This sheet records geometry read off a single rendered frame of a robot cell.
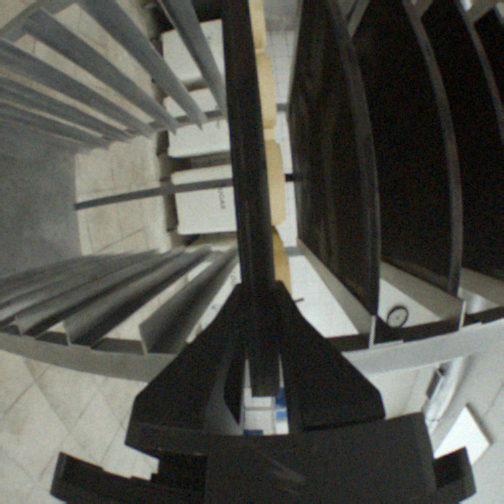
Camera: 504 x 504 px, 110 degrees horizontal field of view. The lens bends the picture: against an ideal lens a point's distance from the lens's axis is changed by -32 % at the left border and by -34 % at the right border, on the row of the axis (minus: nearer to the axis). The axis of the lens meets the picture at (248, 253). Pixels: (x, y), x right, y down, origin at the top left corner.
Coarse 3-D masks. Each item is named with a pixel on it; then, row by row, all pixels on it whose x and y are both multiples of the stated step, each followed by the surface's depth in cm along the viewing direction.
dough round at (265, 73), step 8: (256, 56) 12; (264, 56) 12; (264, 64) 12; (264, 72) 12; (272, 72) 12; (264, 80) 12; (272, 80) 12; (264, 88) 12; (272, 88) 12; (264, 96) 12; (272, 96) 12; (264, 104) 13; (272, 104) 13; (264, 112) 13; (272, 112) 13; (264, 120) 14; (272, 120) 14; (264, 128) 15; (272, 128) 15
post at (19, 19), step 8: (40, 0) 15; (48, 0) 15; (56, 0) 15; (64, 0) 16; (72, 0) 17; (32, 8) 15; (48, 8) 16; (56, 8) 17; (64, 8) 18; (16, 16) 15; (24, 16) 15; (8, 24) 16; (16, 24) 16; (0, 32) 16; (8, 32) 16; (16, 32) 17; (16, 40) 18
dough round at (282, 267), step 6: (276, 252) 15; (282, 252) 15; (276, 258) 14; (282, 258) 14; (288, 258) 14; (276, 264) 14; (282, 264) 14; (288, 264) 14; (276, 270) 14; (282, 270) 14; (288, 270) 14; (276, 276) 13; (282, 276) 13; (288, 276) 14; (288, 282) 13; (288, 288) 13
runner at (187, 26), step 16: (160, 0) 20; (176, 0) 23; (176, 16) 26; (192, 16) 27; (192, 32) 31; (192, 48) 35; (208, 48) 37; (208, 64) 42; (208, 80) 47; (224, 96) 58; (224, 112) 67
